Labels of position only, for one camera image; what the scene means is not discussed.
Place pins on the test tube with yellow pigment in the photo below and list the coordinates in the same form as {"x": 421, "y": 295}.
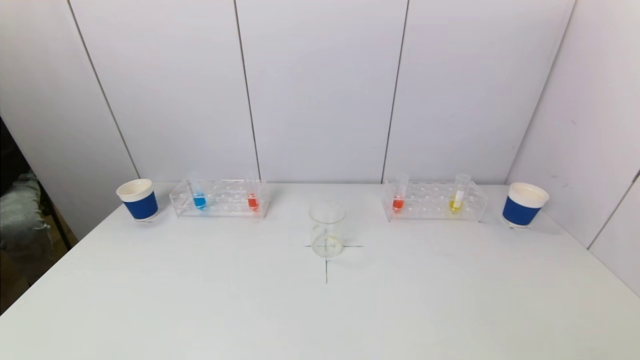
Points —
{"x": 455, "y": 203}

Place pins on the clear glass beaker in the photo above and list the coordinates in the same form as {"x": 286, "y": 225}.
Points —
{"x": 327, "y": 235}

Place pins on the test tube with red pigment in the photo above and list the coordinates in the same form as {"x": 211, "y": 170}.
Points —
{"x": 398, "y": 203}
{"x": 253, "y": 201}

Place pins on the clear acrylic test tube rack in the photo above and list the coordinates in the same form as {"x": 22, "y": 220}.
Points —
{"x": 225, "y": 205}
{"x": 432, "y": 205}

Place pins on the test tube with blue pigment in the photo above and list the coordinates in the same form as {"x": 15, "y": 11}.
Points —
{"x": 199, "y": 201}

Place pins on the blue white paper cup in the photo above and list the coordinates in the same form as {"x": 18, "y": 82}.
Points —
{"x": 141, "y": 206}
{"x": 520, "y": 210}

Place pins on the person in grey clothes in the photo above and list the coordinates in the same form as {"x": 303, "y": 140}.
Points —
{"x": 17, "y": 210}

